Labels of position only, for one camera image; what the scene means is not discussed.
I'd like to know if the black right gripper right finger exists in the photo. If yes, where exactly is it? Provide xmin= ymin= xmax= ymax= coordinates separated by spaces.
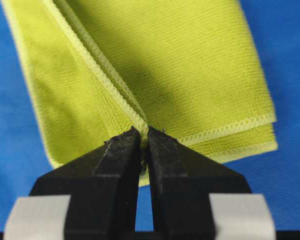
xmin=146 ymin=125 xmax=277 ymax=240

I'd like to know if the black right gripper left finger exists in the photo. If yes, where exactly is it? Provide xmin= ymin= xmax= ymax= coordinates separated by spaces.
xmin=3 ymin=126 xmax=142 ymax=240

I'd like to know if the blue table cloth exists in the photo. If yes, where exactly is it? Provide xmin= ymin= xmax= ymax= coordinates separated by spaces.
xmin=0 ymin=0 xmax=300 ymax=232

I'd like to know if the yellow-green microfiber towel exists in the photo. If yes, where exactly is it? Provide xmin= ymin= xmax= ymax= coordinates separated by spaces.
xmin=0 ymin=0 xmax=278 ymax=187

